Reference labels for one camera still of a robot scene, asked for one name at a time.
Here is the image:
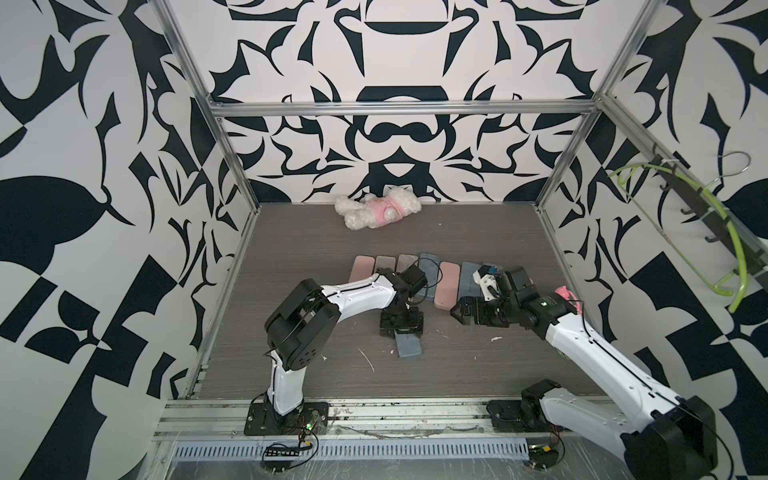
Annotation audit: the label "grey teal case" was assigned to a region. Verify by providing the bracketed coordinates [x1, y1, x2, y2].
[395, 333, 423, 359]

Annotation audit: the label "pink case thin glasses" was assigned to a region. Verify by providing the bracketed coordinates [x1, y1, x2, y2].
[434, 262, 461, 311]

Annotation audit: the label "teal case yellow glasses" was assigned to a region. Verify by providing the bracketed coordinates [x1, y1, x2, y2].
[396, 254, 419, 273]

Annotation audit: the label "teal case black sunglasses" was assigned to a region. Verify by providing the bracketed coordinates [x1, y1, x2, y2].
[374, 256, 397, 274]

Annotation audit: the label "pink case red glasses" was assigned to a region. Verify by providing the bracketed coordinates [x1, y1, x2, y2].
[348, 255, 376, 283]

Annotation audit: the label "grey case white glasses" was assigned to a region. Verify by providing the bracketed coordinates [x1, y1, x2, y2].
[414, 253, 442, 303]

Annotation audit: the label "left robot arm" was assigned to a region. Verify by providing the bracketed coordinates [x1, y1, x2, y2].
[265, 265, 427, 417]

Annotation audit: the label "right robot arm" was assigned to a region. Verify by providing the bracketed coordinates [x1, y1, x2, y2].
[451, 265, 718, 479]

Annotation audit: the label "pink alarm clock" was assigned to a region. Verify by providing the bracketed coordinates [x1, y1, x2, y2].
[555, 286, 583, 315]

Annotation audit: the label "white pink plush toy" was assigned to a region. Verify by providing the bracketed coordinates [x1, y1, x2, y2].
[334, 187, 422, 231]

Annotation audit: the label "small black electronics box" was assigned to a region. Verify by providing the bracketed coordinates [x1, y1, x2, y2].
[527, 445, 560, 471]

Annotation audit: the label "green clothes hanger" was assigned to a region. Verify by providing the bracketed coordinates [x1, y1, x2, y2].
[608, 162, 750, 313]

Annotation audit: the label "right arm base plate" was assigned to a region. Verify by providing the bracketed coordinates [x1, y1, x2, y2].
[486, 400, 546, 433]

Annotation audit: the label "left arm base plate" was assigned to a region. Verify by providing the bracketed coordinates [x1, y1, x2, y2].
[243, 401, 330, 437]

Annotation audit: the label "black connector with cables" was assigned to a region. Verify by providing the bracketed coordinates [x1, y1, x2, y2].
[261, 442, 302, 462]

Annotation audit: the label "black wall hook rack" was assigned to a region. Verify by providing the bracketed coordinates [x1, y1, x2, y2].
[651, 143, 767, 279]

